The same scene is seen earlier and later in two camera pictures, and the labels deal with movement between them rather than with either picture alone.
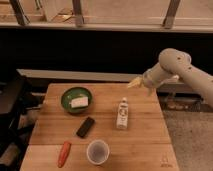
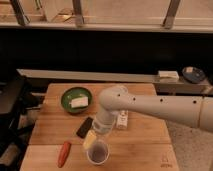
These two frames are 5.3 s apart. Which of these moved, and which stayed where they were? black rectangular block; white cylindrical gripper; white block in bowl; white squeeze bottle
Moved: white cylindrical gripper
Stayed: white block in bowl; black rectangular block; white squeeze bottle
